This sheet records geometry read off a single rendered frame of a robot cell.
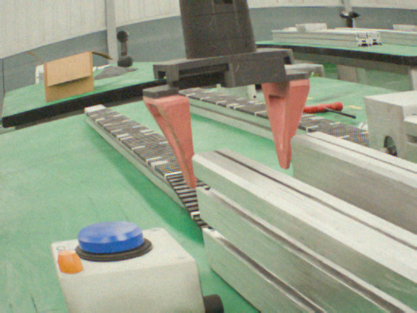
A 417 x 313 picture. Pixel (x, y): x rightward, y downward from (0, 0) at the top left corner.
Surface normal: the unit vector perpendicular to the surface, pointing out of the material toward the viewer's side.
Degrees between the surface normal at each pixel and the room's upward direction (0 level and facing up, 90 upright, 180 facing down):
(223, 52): 90
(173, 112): 111
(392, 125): 90
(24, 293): 0
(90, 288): 90
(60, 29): 90
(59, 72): 68
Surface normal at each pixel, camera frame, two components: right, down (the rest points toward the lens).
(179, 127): 0.32, 0.48
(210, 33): -0.26, 0.21
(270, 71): 0.29, 0.13
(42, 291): -0.14, -0.98
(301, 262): -0.96, 0.18
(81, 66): 0.18, -0.23
